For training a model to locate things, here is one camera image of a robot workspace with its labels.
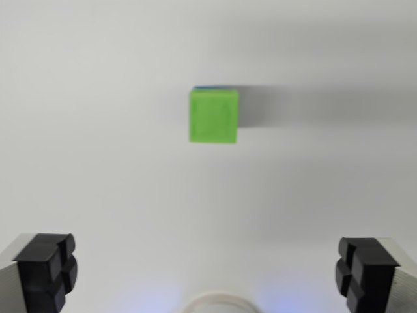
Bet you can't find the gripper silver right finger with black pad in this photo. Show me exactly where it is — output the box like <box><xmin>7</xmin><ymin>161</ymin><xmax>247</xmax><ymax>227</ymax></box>
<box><xmin>334</xmin><ymin>237</ymin><xmax>417</xmax><ymax>313</ymax></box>

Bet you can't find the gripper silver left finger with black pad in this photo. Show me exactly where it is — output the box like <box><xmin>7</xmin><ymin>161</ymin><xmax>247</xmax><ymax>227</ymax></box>
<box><xmin>0</xmin><ymin>232</ymin><xmax>78</xmax><ymax>313</ymax></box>

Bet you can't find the translucent green cube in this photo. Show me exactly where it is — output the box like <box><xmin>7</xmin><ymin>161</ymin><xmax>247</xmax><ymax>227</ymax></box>
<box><xmin>188</xmin><ymin>87</ymin><xmax>240</xmax><ymax>145</ymax></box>

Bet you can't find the blue cube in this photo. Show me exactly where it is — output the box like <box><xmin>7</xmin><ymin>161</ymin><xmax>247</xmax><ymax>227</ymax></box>
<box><xmin>192</xmin><ymin>85</ymin><xmax>236</xmax><ymax>91</ymax></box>

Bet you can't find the white round rim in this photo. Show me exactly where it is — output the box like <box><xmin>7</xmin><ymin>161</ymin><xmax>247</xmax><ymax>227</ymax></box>
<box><xmin>180</xmin><ymin>289</ymin><xmax>261</xmax><ymax>313</ymax></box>

